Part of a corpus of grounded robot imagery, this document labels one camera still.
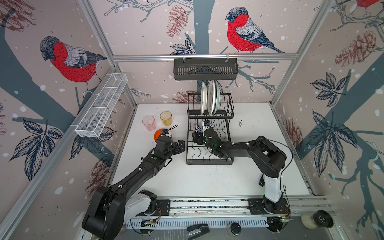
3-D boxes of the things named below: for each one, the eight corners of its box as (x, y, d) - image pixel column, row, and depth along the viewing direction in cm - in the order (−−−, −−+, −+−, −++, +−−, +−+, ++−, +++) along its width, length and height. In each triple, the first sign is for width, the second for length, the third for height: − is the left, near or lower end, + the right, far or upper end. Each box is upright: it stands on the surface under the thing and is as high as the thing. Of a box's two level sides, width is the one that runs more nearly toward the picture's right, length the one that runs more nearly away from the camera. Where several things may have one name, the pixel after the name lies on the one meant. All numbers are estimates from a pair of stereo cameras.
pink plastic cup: (143, 131, 104) (140, 125, 99) (145, 121, 110) (143, 115, 105) (155, 131, 104) (153, 125, 99) (157, 121, 110) (155, 115, 105)
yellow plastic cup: (161, 127, 107) (158, 120, 101) (162, 118, 113) (160, 111, 107) (171, 127, 107) (170, 120, 101) (172, 118, 113) (171, 111, 107)
